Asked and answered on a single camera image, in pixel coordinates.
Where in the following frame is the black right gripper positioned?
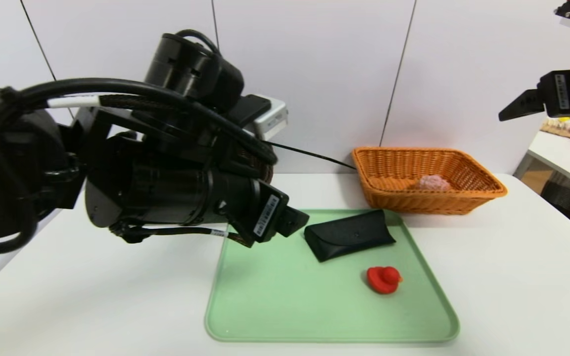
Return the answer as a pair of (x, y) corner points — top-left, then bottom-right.
(498, 59), (570, 122)

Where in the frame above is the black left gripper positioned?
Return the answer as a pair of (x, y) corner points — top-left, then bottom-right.
(207, 169), (310, 248)

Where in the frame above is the black glasses case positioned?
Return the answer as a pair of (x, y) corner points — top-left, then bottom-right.
(304, 209), (397, 263)

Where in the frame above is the red rubber duck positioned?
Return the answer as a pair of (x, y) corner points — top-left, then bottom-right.
(367, 266), (403, 295)

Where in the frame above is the pinkish bread bun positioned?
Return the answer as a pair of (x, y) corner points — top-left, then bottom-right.
(416, 175), (451, 191)

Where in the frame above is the orange wicker basket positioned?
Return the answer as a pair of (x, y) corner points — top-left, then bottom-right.
(352, 146), (508, 216)

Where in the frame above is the brown wooden tray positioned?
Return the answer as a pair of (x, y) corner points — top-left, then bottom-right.
(540, 119), (570, 140)

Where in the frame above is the white side table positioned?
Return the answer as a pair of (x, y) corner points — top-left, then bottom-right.
(513, 130), (570, 193)

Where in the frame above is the light green plastic tray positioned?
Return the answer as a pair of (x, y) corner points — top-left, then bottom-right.
(205, 209), (460, 343)

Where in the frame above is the thin black cable tie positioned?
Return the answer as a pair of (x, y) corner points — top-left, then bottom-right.
(265, 141), (357, 170)

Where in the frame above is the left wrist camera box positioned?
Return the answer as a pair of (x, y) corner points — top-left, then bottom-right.
(245, 95), (289, 140)

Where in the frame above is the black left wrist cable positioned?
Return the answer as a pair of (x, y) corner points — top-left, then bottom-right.
(0, 78), (278, 166)

